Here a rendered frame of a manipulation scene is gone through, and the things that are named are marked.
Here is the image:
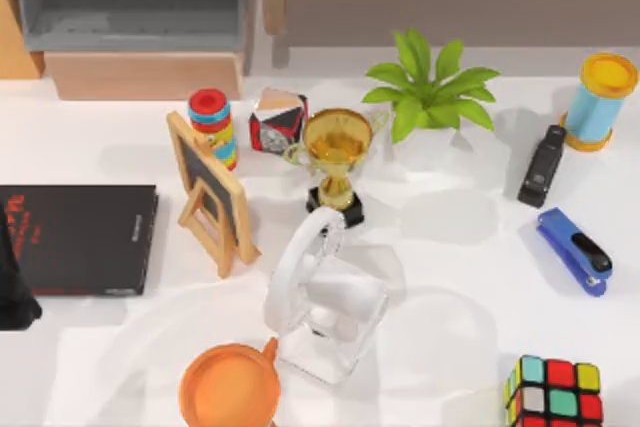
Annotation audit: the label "black stapler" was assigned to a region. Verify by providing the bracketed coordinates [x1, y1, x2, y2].
[516, 124, 568, 209]

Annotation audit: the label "black and red patterned cube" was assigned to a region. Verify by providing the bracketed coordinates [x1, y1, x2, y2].
[248, 87, 311, 154]

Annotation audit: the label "black book with red print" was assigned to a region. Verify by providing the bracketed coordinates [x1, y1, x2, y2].
[0, 184, 159, 297]

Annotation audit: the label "wooden cupboard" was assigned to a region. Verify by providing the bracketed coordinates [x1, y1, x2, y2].
[0, 0, 47, 81]

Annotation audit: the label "white headphones on clear stand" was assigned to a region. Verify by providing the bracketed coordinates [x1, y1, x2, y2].
[262, 207, 390, 384]

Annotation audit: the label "pale wooden drawer front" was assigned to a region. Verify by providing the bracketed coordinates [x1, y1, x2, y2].
[43, 50, 245, 101]

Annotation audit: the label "yellow and light blue container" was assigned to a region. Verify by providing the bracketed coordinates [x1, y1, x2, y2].
[559, 51, 640, 152]

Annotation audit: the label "blue stapler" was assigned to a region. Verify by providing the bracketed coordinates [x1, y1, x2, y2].
[536, 207, 614, 298]

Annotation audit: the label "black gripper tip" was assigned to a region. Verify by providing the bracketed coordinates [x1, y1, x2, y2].
[0, 195, 43, 332]

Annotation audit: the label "orange cup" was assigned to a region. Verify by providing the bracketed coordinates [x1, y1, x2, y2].
[178, 336, 282, 427]

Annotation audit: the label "green potted plant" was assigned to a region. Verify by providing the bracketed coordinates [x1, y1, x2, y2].
[360, 27, 503, 145]

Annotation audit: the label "stack of coloured rings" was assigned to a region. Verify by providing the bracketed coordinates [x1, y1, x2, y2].
[187, 88, 239, 172]

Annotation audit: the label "wooden framed blackboard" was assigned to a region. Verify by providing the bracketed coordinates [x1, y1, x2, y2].
[166, 110, 263, 280]

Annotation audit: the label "multicoloured puzzle cube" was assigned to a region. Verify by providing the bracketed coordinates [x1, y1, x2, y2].
[502, 354, 604, 427]

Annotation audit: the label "gold trophy with black base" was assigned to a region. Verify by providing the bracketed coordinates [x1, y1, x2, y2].
[283, 107, 390, 227]

